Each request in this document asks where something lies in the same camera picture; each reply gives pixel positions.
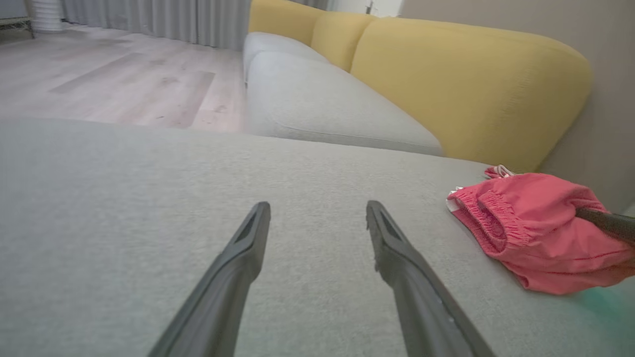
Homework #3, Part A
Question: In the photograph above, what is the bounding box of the grey sofa seat cushion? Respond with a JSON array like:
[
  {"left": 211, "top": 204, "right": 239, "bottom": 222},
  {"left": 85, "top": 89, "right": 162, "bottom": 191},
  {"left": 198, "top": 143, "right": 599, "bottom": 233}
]
[
  {"left": 242, "top": 32, "right": 331, "bottom": 84},
  {"left": 245, "top": 51, "right": 444, "bottom": 157}
]

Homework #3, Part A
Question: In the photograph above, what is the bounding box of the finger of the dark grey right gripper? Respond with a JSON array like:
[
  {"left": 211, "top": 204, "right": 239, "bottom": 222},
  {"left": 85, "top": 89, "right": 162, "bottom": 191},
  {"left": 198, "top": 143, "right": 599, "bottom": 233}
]
[{"left": 575, "top": 207, "right": 635, "bottom": 244}]

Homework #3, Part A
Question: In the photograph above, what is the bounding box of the red shorts white stripe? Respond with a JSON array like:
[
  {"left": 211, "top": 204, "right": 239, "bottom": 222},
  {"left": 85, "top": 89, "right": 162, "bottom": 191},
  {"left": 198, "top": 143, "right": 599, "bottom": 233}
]
[{"left": 446, "top": 165, "right": 635, "bottom": 296}]

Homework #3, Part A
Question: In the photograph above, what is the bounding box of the grey pleated curtain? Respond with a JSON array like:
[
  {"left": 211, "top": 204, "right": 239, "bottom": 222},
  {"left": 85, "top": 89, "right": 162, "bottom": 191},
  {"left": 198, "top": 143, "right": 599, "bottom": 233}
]
[{"left": 60, "top": 0, "right": 254, "bottom": 51}]

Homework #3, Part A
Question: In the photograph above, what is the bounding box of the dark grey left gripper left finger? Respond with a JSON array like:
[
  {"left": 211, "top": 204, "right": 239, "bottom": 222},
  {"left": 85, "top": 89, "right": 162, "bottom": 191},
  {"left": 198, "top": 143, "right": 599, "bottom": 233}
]
[{"left": 148, "top": 201, "right": 272, "bottom": 357}]

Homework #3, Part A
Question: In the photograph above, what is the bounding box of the white ribbed cylinder appliance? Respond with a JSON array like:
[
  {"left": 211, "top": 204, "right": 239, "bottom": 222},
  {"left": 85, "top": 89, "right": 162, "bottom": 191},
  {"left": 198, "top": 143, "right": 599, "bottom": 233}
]
[{"left": 29, "top": 0, "right": 66, "bottom": 33}]

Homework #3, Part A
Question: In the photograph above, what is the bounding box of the metal wire rack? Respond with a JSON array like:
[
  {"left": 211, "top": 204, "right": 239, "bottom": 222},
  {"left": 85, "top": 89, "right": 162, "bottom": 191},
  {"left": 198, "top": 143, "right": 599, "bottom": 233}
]
[{"left": 0, "top": 17, "right": 35, "bottom": 40}]

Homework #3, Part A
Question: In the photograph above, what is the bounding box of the wide yellow sofa back cushion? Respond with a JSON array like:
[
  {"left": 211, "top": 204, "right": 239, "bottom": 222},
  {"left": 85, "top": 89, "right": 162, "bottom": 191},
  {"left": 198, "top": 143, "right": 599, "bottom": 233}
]
[{"left": 350, "top": 17, "right": 594, "bottom": 174}]

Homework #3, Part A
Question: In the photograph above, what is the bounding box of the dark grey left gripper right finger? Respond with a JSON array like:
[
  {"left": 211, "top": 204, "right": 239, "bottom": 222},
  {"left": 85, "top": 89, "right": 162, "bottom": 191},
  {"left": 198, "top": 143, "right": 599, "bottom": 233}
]
[{"left": 366, "top": 200, "right": 497, "bottom": 357}]

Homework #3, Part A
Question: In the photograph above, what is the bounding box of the white door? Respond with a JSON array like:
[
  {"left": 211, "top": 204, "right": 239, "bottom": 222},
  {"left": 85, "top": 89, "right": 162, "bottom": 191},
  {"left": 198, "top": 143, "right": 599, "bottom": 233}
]
[{"left": 326, "top": 0, "right": 405, "bottom": 18}]

